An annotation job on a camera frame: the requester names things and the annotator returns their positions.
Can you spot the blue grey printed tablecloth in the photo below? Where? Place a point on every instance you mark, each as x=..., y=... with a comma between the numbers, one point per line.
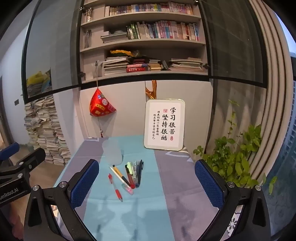
x=143, y=208

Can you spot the grey wall bookshelf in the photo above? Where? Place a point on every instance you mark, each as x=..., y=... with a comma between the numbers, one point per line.
x=96, y=34

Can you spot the yellow flower garland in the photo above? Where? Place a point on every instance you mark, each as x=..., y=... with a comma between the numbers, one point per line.
x=120, y=52

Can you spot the grey pleated curtain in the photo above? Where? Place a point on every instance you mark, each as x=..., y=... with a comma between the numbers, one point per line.
x=272, y=69

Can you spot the red pyramid hanging ornament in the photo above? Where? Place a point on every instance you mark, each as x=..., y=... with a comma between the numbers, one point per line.
x=100, y=104

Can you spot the thick red book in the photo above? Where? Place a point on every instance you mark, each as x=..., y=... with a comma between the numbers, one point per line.
x=136, y=69

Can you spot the long row of upright books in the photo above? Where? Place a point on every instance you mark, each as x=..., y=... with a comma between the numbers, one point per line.
x=150, y=8

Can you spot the green cap pen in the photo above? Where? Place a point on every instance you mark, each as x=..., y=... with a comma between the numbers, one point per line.
x=130, y=170

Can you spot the yellow black pen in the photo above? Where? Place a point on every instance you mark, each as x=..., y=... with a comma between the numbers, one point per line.
x=120, y=173

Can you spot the low stack of magazines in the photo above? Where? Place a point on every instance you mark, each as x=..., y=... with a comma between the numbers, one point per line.
x=185, y=64

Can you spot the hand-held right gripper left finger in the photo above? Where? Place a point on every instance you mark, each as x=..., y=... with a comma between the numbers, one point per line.
x=84, y=183

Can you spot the short row of upright books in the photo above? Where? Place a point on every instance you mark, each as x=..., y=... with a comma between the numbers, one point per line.
x=166, y=30

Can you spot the thick stack of magazines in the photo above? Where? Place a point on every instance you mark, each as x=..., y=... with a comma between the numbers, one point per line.
x=115, y=66

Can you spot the yellow plush toy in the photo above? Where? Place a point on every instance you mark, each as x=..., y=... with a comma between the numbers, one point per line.
x=37, y=77

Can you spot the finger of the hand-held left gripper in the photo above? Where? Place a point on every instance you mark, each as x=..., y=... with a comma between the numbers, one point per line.
x=32, y=160
x=9, y=150

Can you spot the green leafy plant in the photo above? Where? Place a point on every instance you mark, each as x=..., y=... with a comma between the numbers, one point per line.
x=233, y=160

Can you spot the tall pile of books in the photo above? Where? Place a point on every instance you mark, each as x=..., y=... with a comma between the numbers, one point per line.
x=46, y=134

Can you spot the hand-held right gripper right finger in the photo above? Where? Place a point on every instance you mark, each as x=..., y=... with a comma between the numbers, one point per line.
x=209, y=185

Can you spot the clear shelf pen holder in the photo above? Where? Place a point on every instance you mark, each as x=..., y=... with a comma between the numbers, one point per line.
x=97, y=70

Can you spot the navy blue pen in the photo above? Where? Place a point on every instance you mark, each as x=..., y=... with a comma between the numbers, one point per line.
x=141, y=165

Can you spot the framed calligraphy sign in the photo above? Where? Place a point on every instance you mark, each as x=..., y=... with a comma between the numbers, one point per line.
x=164, y=125

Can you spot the clear drinking glass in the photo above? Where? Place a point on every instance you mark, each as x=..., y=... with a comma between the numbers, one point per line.
x=87, y=39

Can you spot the wide glass cabinet door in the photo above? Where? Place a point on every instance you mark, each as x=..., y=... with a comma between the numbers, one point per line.
x=57, y=46

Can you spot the translucent plastic cup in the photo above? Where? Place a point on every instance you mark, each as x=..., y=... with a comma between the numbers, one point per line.
x=112, y=150

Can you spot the gold medal striped ribbon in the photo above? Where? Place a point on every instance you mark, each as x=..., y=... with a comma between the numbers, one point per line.
x=152, y=89

